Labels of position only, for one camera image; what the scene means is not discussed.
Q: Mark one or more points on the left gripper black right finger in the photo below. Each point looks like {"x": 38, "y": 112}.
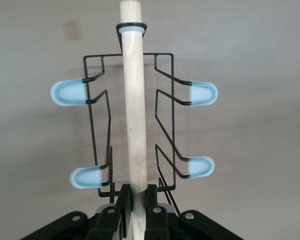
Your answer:
{"x": 155, "y": 220}

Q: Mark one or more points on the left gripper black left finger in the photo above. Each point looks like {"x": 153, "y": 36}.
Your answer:
{"x": 125, "y": 215}

